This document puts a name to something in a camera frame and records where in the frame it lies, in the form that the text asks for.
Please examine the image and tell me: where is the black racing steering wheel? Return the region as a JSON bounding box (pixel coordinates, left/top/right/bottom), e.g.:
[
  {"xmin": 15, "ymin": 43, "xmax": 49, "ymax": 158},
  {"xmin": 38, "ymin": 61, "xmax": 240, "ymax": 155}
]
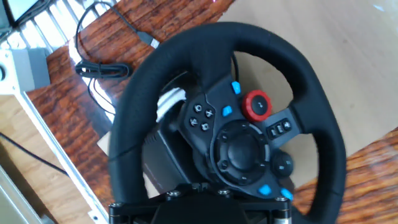
[{"xmin": 108, "ymin": 21, "xmax": 348, "ymax": 224}]

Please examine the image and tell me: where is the wood grain table cover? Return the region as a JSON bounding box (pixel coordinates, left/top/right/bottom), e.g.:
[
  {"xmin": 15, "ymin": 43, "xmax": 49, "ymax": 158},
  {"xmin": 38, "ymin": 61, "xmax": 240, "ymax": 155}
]
[{"xmin": 26, "ymin": 0, "xmax": 398, "ymax": 224}]

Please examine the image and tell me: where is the grey box with green button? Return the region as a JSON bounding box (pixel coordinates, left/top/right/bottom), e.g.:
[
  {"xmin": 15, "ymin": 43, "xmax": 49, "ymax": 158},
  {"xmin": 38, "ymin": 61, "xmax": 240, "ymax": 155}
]
[{"xmin": 0, "ymin": 48, "xmax": 50, "ymax": 96}]

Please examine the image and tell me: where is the black computer monitor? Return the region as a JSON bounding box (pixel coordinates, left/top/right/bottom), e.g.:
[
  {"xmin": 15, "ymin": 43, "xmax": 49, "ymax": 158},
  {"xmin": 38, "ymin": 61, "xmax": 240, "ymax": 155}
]
[{"xmin": 0, "ymin": 0, "xmax": 52, "ymax": 27}]

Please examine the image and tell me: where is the black wheel USB cable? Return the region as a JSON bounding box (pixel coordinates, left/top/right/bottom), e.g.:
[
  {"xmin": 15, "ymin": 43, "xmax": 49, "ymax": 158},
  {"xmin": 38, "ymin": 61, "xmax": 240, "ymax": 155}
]
[{"xmin": 74, "ymin": 1, "xmax": 161, "ymax": 116}]

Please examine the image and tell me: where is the black floor cable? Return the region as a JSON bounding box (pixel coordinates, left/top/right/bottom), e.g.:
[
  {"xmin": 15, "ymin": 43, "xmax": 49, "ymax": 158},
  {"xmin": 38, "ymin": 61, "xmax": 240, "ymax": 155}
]
[{"xmin": 0, "ymin": 132, "xmax": 69, "ymax": 177}]

